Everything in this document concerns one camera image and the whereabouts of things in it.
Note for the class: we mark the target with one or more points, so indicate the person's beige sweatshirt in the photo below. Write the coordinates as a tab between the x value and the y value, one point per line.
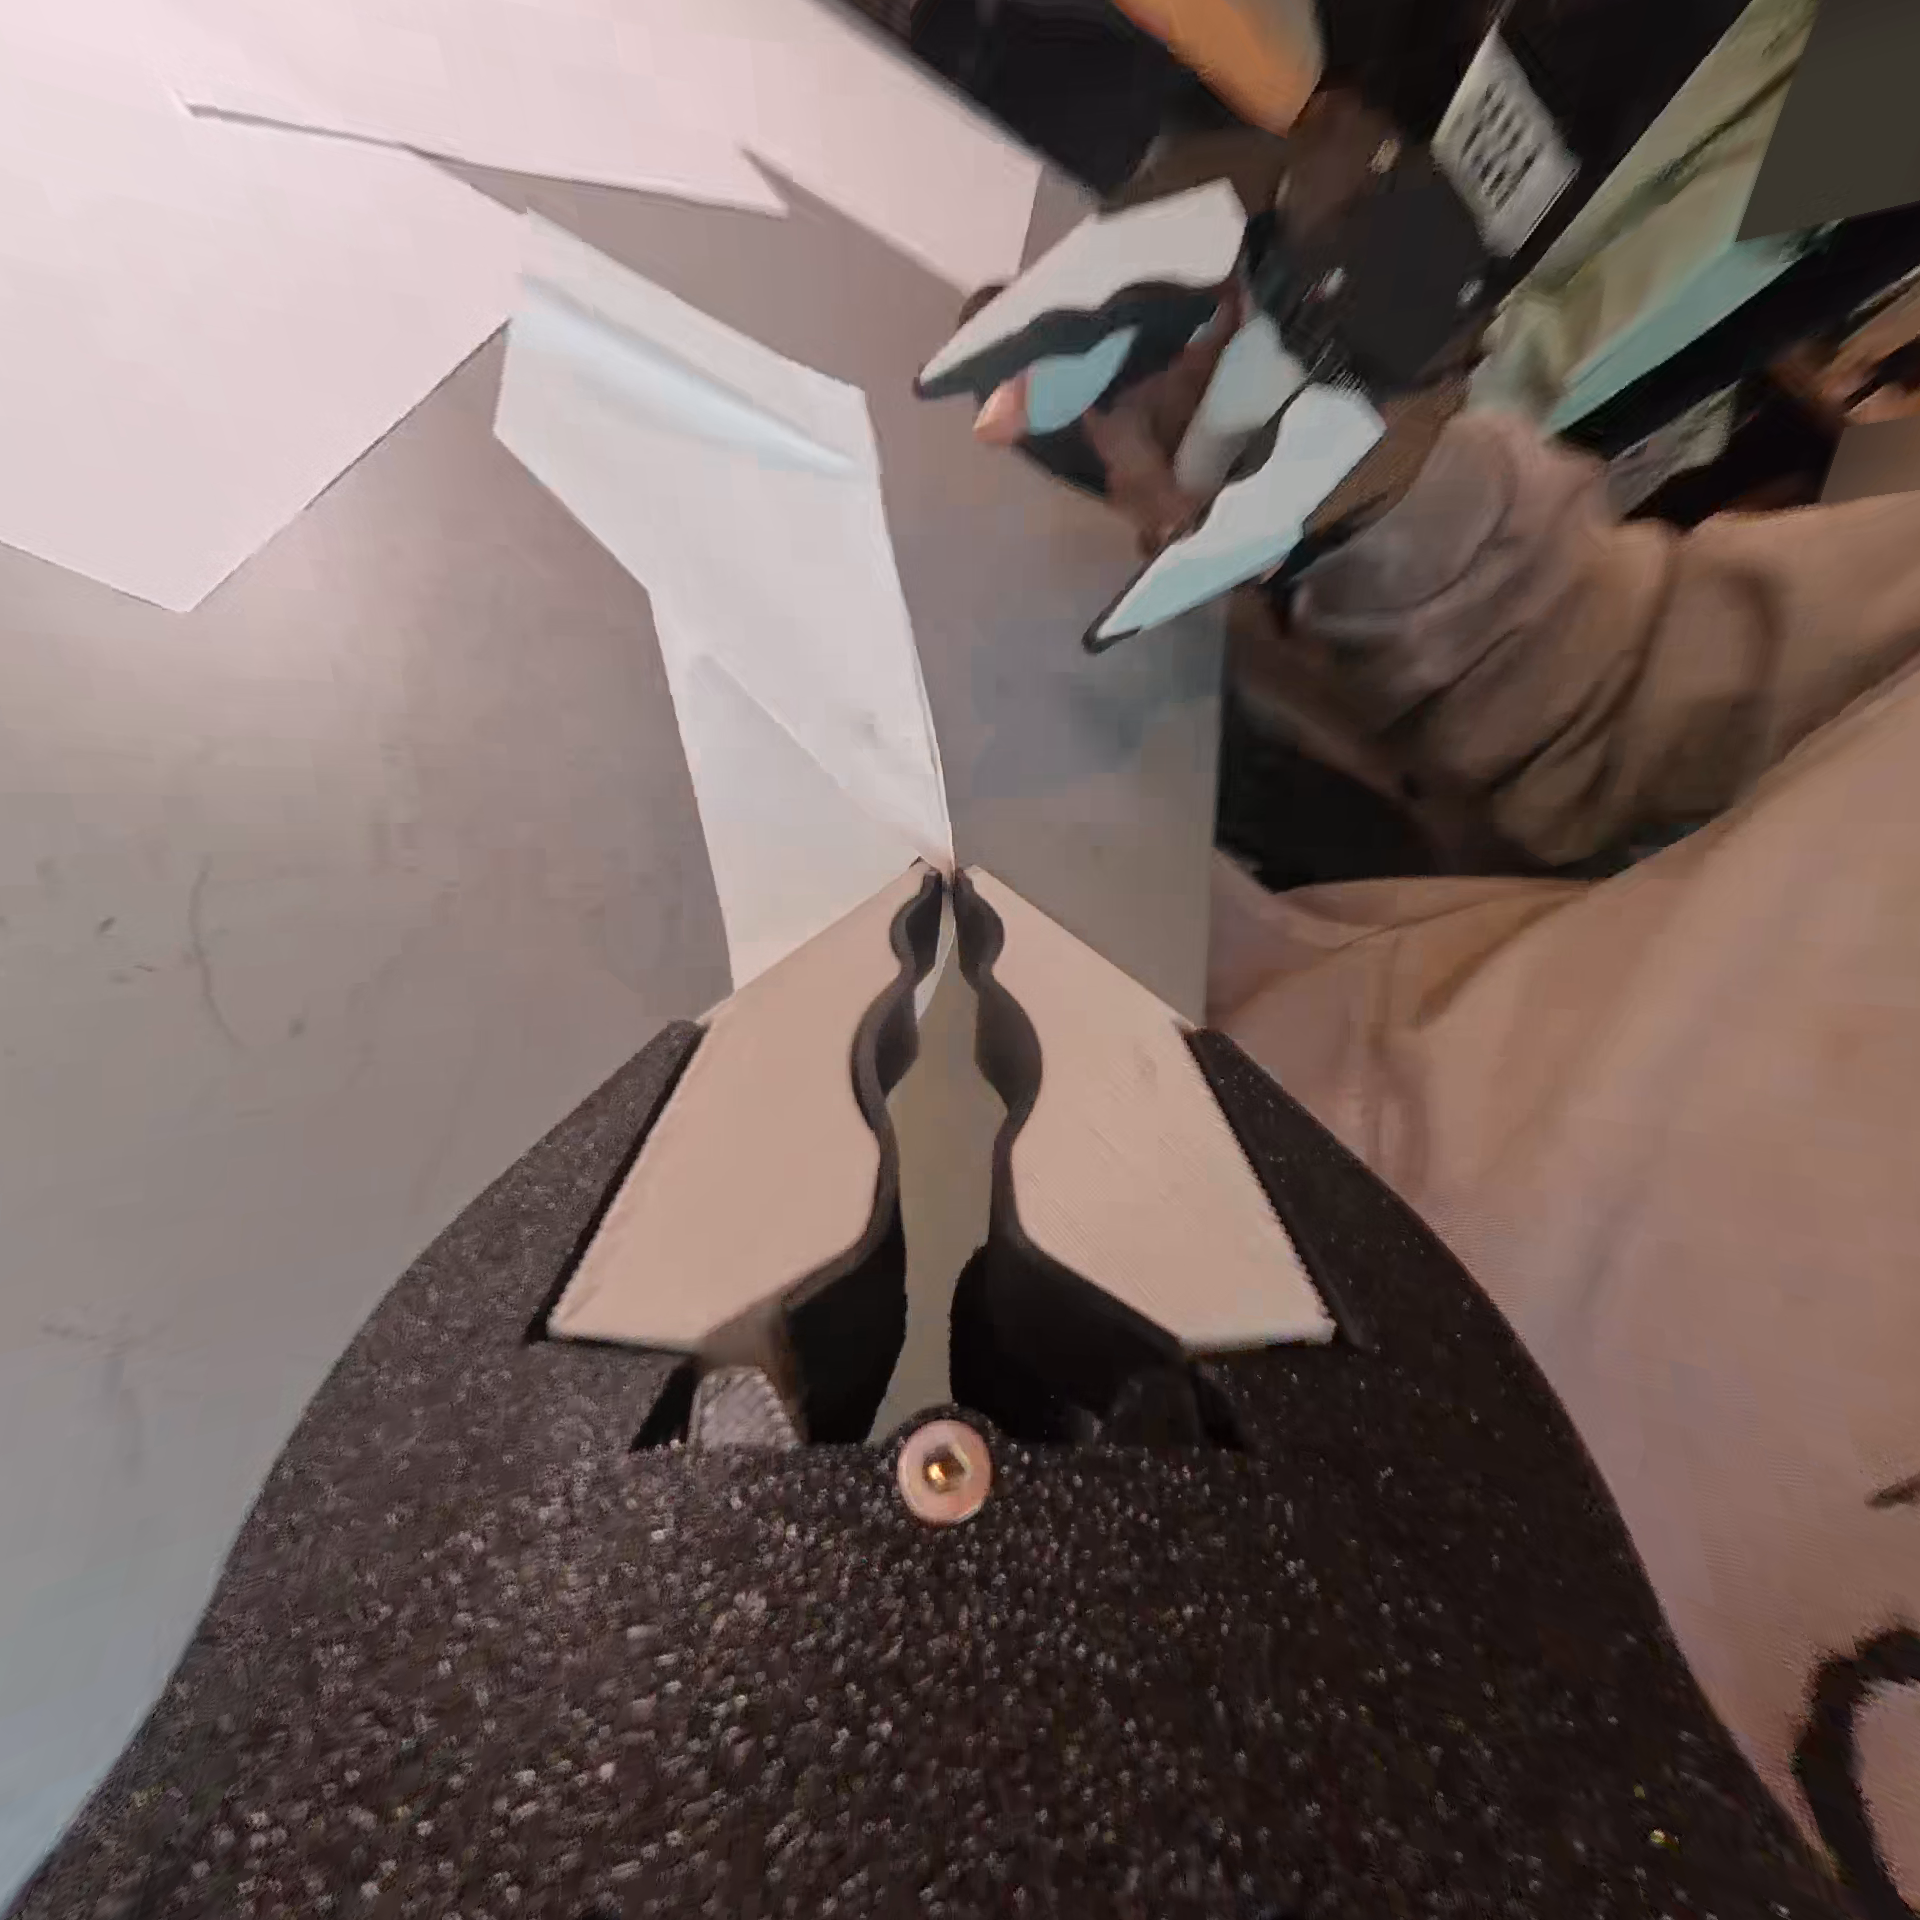
1622	1125

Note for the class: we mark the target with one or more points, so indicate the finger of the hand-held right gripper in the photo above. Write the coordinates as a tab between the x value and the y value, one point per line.
1245	511
1111	265

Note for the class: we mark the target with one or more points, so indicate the person's right forearm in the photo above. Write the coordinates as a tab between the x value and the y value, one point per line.
1471	643

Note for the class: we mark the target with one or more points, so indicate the person's right hand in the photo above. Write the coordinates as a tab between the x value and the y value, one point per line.
1124	435

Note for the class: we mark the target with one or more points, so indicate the white paper sheet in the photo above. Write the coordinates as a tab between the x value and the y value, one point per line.
781	629
195	301
524	89
916	136

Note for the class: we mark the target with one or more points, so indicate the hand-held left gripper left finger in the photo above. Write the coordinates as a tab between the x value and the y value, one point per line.
736	1185

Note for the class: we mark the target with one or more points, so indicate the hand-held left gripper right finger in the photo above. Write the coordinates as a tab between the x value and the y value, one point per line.
1155	1185

